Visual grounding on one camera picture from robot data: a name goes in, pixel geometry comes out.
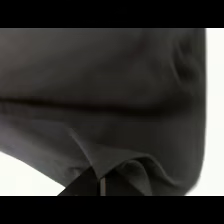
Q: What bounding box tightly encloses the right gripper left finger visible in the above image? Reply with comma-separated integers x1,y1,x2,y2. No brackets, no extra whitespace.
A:
58,166,101,197

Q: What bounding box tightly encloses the black garment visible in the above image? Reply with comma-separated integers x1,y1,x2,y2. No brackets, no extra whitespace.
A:
0,27,208,197

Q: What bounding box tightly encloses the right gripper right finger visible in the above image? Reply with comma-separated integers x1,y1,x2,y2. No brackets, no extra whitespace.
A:
100,173,118,197

